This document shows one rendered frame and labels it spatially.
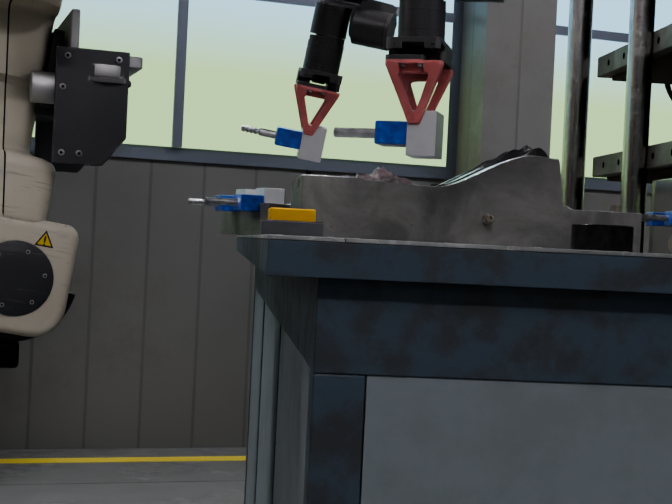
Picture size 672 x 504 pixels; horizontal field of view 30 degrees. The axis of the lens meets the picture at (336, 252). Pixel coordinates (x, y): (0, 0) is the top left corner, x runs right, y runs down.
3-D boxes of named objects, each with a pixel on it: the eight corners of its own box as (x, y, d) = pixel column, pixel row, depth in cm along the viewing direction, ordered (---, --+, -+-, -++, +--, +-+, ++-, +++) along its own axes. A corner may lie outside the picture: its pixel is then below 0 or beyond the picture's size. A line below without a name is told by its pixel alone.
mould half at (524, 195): (299, 237, 176) (303, 142, 176) (289, 237, 202) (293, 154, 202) (640, 254, 181) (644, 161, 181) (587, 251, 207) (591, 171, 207)
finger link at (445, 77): (451, 130, 154) (454, 55, 153) (442, 124, 147) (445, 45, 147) (397, 129, 155) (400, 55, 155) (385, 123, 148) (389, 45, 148)
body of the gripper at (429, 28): (453, 65, 154) (455, 6, 154) (440, 52, 144) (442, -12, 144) (401, 65, 155) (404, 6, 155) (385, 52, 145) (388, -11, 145)
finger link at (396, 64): (448, 128, 151) (451, 52, 151) (438, 122, 144) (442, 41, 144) (393, 127, 153) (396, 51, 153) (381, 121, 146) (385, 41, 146)
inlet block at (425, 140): (328, 152, 150) (330, 107, 150) (338, 155, 155) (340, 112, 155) (434, 156, 147) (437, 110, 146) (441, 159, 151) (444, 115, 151)
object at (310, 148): (237, 145, 192) (244, 111, 191) (238, 143, 197) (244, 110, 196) (320, 162, 193) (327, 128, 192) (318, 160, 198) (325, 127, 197)
